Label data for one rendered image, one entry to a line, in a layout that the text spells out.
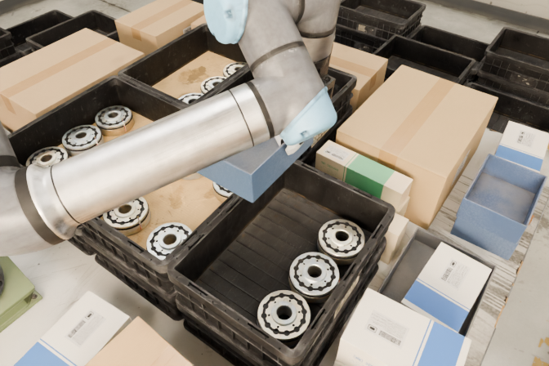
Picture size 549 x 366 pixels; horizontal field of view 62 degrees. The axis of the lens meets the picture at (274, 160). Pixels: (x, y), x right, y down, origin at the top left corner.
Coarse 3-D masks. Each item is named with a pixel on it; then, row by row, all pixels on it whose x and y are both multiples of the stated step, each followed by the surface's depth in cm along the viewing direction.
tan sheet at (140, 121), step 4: (132, 112) 137; (136, 116) 136; (140, 116) 136; (136, 120) 134; (140, 120) 134; (144, 120) 134; (148, 120) 134; (92, 124) 133; (136, 124) 133; (140, 124) 133; (144, 124) 133; (132, 128) 131; (136, 128) 131; (104, 136) 129; (108, 136) 129; (112, 136) 129; (116, 136) 129; (104, 140) 128; (108, 140) 128; (64, 148) 125
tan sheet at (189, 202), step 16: (160, 192) 113; (176, 192) 113; (192, 192) 113; (208, 192) 113; (160, 208) 110; (176, 208) 110; (192, 208) 110; (208, 208) 110; (160, 224) 106; (192, 224) 106; (144, 240) 103
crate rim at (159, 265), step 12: (228, 204) 97; (96, 216) 95; (96, 228) 95; (108, 228) 93; (204, 228) 93; (120, 240) 90; (192, 240) 91; (132, 252) 90; (144, 252) 88; (180, 252) 89; (156, 264) 86; (168, 264) 87
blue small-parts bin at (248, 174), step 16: (272, 144) 91; (304, 144) 88; (224, 160) 78; (240, 160) 87; (256, 160) 87; (272, 160) 79; (288, 160) 85; (208, 176) 84; (224, 176) 80; (240, 176) 77; (256, 176) 77; (272, 176) 82; (240, 192) 80; (256, 192) 79
